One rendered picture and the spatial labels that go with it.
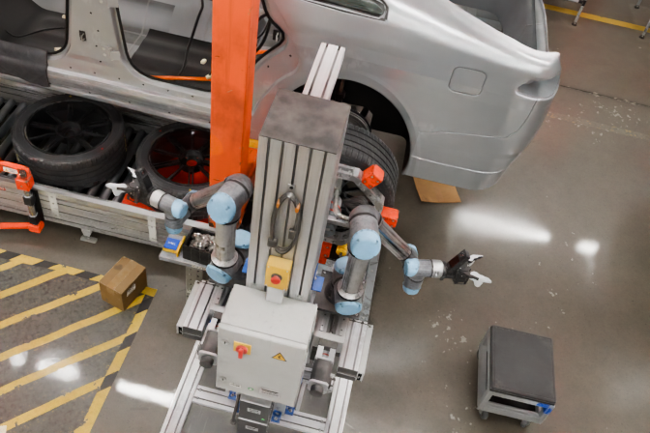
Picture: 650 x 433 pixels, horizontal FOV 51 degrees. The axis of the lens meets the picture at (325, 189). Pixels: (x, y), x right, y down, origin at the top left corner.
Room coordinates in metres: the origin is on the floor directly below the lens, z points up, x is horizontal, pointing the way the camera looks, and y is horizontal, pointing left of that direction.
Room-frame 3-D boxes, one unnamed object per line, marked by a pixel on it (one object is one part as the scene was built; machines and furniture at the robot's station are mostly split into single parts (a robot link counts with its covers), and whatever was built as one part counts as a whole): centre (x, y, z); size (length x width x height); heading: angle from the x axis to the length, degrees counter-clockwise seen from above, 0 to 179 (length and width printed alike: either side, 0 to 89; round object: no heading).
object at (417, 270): (1.82, -0.45, 1.21); 0.11 x 0.08 x 0.09; 100
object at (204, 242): (2.25, 0.57, 0.51); 0.20 x 0.14 x 0.13; 82
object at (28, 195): (2.49, 1.68, 0.30); 0.09 x 0.05 x 0.50; 87
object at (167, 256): (2.25, 0.59, 0.44); 0.43 x 0.17 x 0.03; 87
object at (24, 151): (2.96, 1.61, 0.39); 0.66 x 0.66 x 0.24
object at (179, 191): (2.92, 0.83, 0.39); 0.66 x 0.66 x 0.24
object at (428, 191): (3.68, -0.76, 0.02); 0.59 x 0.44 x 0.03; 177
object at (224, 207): (1.81, 0.37, 1.19); 0.15 x 0.12 x 0.55; 162
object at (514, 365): (2.04, -1.22, 0.17); 0.43 x 0.36 x 0.34; 178
